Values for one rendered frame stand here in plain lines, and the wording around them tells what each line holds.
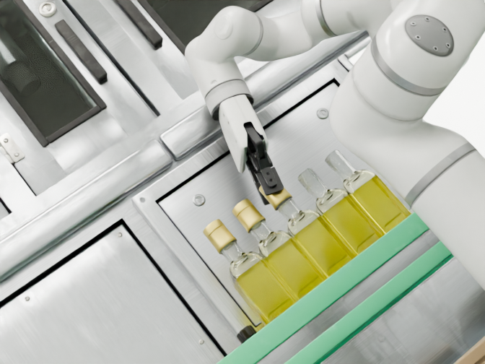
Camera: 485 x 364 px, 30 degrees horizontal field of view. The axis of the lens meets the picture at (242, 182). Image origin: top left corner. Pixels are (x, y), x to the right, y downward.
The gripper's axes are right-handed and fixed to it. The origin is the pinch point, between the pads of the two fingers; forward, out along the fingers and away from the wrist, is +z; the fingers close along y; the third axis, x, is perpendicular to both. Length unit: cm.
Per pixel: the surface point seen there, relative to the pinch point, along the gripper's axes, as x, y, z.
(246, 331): -12.1, -4.2, 19.4
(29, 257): -39.9, -12.7, -7.9
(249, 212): -5.0, 1.6, 3.4
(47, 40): -23, -16, -49
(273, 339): -11.4, 13.9, 25.4
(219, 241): -11.2, 1.4, 5.9
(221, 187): -5.1, -12.6, -7.4
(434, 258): 14.3, 13.4, 23.4
